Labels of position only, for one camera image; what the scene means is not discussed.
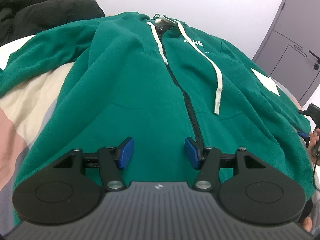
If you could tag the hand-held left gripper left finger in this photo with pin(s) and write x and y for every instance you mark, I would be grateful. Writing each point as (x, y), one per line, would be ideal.
(126, 152)

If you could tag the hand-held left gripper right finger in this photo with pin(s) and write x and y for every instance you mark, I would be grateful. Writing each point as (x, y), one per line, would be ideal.
(191, 152)

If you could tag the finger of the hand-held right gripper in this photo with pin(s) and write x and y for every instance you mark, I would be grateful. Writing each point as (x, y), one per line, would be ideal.
(303, 135)

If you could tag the green zip hoodie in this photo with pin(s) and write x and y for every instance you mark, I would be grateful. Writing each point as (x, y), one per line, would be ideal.
(140, 85)

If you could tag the person's right hand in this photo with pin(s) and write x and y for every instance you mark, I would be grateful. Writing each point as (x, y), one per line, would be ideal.
(314, 140)

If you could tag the grey door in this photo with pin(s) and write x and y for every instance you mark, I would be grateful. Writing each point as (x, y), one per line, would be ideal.
(287, 42)

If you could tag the patchwork bed sheet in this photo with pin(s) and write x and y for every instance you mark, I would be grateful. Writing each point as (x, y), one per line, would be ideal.
(15, 120)

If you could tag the black padded jacket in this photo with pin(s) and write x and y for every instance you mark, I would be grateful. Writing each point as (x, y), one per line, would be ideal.
(37, 12)

